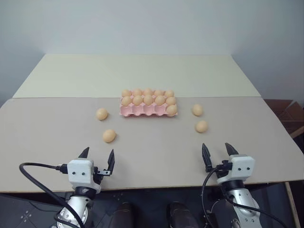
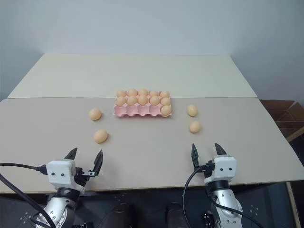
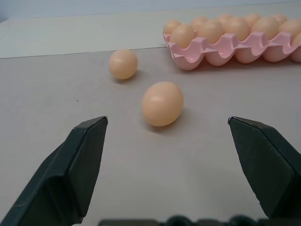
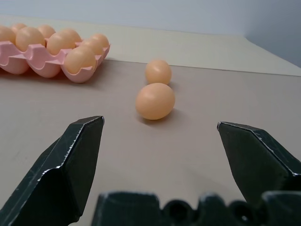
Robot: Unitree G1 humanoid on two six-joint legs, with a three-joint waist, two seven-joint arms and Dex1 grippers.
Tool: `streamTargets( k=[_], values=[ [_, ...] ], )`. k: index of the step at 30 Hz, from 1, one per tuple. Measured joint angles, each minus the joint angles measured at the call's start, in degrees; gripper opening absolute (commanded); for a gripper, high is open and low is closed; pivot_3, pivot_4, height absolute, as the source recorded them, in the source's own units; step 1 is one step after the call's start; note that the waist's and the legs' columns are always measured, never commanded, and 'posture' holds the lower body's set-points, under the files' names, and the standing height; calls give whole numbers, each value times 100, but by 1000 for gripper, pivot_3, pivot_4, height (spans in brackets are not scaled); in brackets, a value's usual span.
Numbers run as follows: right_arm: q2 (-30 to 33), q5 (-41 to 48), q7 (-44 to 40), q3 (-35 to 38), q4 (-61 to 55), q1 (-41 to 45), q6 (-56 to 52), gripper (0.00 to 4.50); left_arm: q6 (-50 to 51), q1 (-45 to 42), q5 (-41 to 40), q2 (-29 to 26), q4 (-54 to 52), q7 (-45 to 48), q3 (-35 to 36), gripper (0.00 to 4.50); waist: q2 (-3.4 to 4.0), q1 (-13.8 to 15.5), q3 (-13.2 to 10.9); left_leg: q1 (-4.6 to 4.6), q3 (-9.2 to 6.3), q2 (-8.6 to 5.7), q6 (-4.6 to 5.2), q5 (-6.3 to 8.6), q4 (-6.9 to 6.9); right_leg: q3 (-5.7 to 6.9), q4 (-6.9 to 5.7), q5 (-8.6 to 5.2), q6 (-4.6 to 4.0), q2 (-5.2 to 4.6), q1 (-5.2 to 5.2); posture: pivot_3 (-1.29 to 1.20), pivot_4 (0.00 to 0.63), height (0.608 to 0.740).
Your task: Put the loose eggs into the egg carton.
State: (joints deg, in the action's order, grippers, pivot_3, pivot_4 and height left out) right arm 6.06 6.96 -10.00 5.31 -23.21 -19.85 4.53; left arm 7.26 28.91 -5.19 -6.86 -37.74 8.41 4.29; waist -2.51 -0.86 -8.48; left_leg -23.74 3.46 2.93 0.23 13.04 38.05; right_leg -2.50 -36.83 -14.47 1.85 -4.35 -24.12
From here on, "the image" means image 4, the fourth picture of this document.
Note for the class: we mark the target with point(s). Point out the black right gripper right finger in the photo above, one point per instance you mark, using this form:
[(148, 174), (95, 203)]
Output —
[(254, 162)]

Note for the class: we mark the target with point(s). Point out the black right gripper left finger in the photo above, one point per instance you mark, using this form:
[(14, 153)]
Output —
[(58, 179)]

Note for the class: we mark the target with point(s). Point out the pink plastic egg tray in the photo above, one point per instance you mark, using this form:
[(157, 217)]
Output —
[(44, 60)]

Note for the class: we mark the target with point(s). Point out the tan plastic egg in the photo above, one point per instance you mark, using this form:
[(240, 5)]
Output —
[(158, 71), (92, 47), (80, 60), (29, 38), (101, 40), (155, 101), (61, 42), (6, 34), (46, 30), (17, 27), (73, 34)]

